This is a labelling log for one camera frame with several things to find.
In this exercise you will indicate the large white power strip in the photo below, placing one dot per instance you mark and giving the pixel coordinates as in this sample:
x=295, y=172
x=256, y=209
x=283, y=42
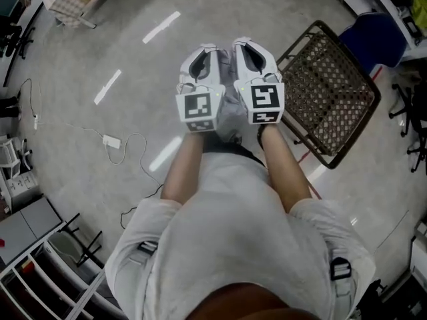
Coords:
x=111, y=140

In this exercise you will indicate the white cubby shelf unit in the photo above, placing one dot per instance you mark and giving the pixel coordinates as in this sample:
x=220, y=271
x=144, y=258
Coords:
x=20, y=232

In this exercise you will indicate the grey chair black legs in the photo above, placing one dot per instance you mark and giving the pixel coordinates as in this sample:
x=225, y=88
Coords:
x=65, y=245

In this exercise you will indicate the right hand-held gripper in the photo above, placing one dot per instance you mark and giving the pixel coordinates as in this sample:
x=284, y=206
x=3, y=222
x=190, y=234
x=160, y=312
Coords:
x=265, y=102

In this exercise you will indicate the person's white t-shirt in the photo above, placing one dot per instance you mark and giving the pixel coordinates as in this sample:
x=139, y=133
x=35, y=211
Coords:
x=233, y=232

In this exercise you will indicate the yellow-green cloth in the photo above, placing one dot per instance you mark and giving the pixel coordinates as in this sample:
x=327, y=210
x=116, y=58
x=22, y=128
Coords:
x=419, y=7

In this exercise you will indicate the person's left forearm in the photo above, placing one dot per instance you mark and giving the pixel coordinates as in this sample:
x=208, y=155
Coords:
x=185, y=165

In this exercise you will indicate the beige checked cloth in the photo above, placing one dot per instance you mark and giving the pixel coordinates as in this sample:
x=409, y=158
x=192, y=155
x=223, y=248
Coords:
x=71, y=2

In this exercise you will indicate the blue chair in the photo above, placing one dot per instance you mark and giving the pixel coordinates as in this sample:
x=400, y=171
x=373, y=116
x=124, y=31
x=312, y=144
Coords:
x=373, y=42

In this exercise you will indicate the person's right forearm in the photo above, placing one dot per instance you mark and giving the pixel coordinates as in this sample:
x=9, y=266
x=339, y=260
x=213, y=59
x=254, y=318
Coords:
x=283, y=172

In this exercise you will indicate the white frame rack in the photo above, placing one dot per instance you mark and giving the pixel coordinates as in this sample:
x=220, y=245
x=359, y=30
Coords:
x=10, y=155

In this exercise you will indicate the black office chair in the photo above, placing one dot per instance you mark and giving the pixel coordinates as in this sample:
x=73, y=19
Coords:
x=402, y=108
x=418, y=145
x=15, y=38

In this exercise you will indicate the white printed boxes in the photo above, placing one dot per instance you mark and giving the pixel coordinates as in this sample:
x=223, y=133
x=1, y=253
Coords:
x=21, y=185

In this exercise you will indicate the small checkered side table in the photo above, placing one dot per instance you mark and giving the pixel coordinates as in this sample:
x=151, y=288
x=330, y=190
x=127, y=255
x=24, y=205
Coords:
x=88, y=23

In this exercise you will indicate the small white power strip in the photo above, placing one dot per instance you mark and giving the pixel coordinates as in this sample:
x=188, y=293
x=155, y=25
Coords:
x=35, y=122

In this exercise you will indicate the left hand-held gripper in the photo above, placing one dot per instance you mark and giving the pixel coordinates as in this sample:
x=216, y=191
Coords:
x=200, y=108

